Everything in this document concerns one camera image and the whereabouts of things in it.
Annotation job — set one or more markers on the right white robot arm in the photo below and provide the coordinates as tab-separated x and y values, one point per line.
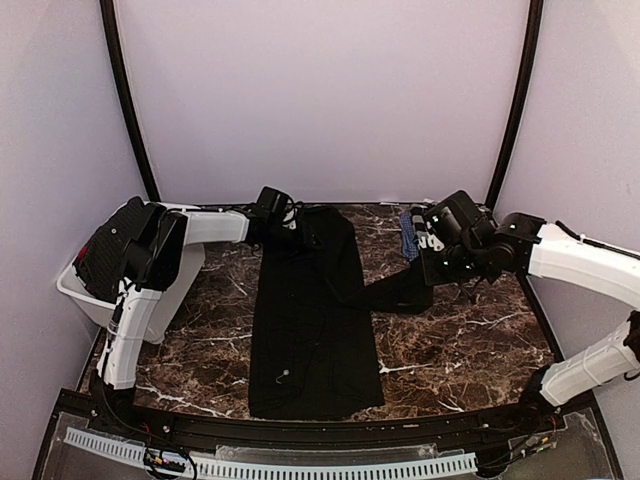
530	245

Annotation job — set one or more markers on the black white plaid shirt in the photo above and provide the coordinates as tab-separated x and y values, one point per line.
438	226

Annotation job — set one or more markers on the black curved table rail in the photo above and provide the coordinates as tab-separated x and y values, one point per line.
483	428

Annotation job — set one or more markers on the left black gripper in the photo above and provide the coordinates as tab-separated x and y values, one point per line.
305	242

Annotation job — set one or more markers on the white plastic bin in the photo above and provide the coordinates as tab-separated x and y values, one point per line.
100	312

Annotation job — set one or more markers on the black long sleeve shirt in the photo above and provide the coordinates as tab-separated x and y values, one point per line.
313	351

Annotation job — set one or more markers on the blue checked folded shirt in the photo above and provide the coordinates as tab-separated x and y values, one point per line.
413	235

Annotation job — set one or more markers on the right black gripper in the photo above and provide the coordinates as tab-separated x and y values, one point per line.
430	272

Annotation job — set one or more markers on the right black frame post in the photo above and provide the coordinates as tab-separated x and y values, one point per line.
520	94

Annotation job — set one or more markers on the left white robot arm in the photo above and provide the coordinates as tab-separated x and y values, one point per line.
133	273

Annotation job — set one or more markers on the white slotted cable duct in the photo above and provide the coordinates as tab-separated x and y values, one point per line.
227	462

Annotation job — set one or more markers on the black frame post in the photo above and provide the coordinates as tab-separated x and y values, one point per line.
118	67
520	94

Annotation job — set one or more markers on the left black frame post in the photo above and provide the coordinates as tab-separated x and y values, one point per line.
118	67

